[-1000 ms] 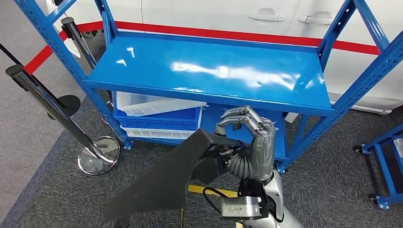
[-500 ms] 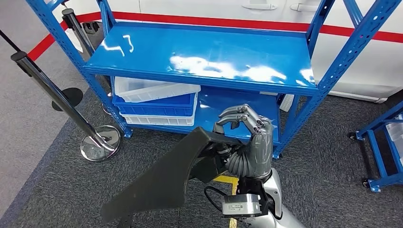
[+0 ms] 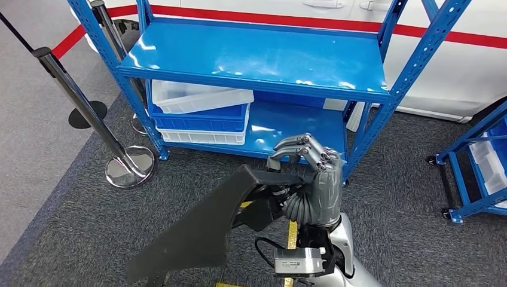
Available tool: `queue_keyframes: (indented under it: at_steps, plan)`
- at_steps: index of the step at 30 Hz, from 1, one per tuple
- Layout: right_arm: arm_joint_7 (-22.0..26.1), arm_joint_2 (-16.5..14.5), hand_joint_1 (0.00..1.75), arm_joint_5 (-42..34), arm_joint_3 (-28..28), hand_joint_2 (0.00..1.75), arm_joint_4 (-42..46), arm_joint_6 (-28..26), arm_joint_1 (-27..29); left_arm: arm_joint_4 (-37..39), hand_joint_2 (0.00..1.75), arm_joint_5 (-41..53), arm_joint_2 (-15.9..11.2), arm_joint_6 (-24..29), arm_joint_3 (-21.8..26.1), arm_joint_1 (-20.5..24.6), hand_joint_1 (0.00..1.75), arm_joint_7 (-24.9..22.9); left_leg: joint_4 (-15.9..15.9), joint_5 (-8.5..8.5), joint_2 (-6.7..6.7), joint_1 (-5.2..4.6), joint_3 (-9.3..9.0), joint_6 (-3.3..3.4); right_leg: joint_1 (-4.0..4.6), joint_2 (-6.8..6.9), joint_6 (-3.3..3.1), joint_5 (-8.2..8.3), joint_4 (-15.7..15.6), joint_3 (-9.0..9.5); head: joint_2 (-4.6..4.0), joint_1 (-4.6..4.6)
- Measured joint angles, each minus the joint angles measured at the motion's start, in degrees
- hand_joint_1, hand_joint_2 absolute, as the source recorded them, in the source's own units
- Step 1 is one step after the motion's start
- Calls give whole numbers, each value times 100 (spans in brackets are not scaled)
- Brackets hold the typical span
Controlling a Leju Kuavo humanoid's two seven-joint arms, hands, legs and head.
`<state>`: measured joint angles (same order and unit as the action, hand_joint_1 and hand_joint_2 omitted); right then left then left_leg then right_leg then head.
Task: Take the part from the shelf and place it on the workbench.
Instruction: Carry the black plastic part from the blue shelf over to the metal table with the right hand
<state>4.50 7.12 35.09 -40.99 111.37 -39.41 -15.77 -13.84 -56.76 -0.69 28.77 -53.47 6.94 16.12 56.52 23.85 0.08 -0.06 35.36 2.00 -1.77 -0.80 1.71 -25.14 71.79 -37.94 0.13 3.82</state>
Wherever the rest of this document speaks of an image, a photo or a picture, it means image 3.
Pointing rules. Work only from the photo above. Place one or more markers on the white slotted plastic panel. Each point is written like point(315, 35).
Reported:
point(355, 117)

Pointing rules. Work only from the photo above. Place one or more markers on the black plastic plate bracket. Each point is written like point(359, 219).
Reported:
point(198, 237)

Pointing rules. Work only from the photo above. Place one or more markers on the chrome stanchion post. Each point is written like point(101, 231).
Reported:
point(79, 99)
point(107, 27)

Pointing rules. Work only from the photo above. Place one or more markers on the black stanchion with disc base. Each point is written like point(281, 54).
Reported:
point(87, 115)

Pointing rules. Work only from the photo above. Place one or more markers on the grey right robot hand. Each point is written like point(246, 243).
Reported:
point(326, 194)

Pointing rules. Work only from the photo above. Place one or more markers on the white car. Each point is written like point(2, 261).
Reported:
point(455, 75)

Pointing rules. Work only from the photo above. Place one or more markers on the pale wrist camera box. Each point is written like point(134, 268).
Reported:
point(297, 261)

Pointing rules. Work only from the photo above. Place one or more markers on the yellow floor tape square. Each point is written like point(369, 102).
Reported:
point(292, 237)

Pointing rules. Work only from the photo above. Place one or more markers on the red barrier belt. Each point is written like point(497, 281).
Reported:
point(277, 22)

